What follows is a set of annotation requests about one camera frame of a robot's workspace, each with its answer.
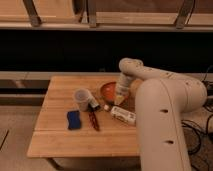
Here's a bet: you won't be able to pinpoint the black floor cables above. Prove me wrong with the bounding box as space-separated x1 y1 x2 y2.
181 64 213 171

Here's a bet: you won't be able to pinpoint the blue sponge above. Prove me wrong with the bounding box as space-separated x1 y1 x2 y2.
67 111 81 130

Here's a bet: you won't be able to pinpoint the small red white box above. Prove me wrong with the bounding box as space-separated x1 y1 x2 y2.
89 99 100 111

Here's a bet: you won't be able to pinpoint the wooden table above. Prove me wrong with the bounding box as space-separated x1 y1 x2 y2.
27 75 139 158

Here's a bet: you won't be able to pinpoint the orange ceramic bowl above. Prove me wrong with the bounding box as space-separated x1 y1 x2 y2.
100 82 116 105

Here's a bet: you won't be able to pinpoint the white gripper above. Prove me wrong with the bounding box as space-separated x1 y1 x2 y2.
114 73 134 105

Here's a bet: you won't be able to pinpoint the white bottle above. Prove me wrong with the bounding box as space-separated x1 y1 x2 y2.
104 105 136 126

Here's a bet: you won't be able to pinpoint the translucent plastic cup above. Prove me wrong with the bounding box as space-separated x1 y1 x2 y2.
73 88 90 112

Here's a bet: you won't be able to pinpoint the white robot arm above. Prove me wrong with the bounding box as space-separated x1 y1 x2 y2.
115 58 207 171

